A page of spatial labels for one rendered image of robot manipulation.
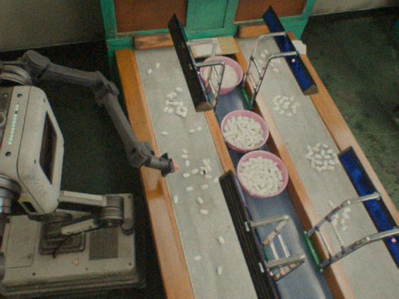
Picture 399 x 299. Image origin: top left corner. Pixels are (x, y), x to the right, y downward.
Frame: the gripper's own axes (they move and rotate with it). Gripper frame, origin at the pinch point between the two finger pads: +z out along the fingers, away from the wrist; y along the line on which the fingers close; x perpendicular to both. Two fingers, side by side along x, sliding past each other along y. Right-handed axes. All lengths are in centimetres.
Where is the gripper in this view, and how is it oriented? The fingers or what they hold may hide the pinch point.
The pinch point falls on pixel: (177, 168)
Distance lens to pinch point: 168.7
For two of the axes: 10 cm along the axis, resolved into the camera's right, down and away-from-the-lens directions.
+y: -2.6, -8.4, 4.8
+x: -7.1, 5.0, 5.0
